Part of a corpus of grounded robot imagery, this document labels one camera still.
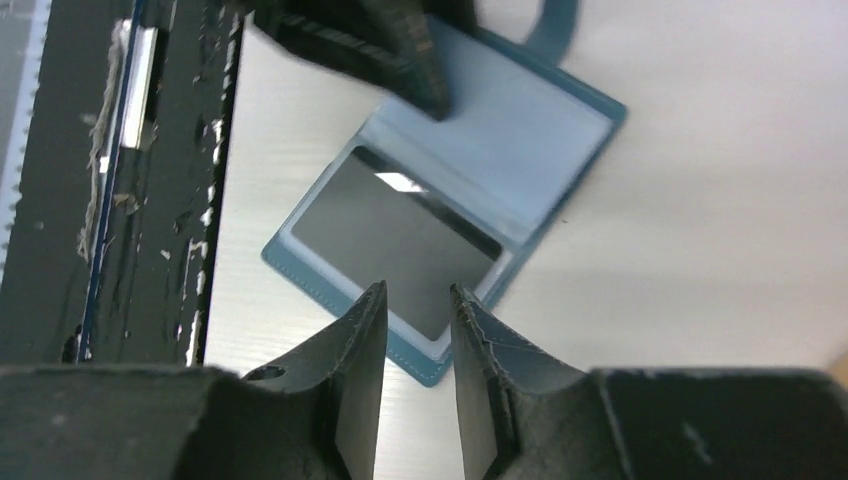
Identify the black credit card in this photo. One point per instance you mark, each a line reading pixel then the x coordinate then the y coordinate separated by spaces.
pixel 370 222

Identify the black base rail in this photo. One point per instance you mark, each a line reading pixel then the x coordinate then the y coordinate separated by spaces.
pixel 112 254

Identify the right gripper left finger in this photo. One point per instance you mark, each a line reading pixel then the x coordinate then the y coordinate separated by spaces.
pixel 311 413

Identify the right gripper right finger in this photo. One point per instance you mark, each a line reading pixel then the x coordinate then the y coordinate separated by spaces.
pixel 524 414

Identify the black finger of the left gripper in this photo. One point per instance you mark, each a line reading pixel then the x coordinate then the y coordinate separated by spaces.
pixel 386 43

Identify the white slotted cable duct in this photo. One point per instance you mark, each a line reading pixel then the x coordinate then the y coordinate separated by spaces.
pixel 24 26

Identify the teal card holder wallet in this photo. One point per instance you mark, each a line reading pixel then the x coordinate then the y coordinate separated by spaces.
pixel 520 135

